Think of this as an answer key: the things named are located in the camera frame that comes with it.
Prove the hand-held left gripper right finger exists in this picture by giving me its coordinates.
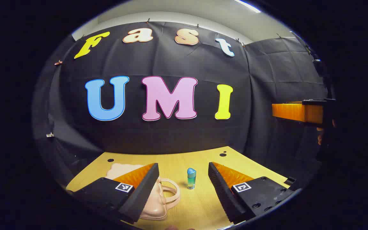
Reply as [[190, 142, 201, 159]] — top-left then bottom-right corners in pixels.
[[208, 162, 295, 224]]

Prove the black backdrop cloth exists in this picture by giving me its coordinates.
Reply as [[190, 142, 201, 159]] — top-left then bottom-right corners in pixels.
[[32, 21, 331, 192]]

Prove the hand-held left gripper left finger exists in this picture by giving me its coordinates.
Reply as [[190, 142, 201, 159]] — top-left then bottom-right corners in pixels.
[[66, 163, 160, 224]]

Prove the blue green skin care bottle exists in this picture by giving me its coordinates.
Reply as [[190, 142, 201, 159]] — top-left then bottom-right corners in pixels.
[[187, 168, 197, 190]]

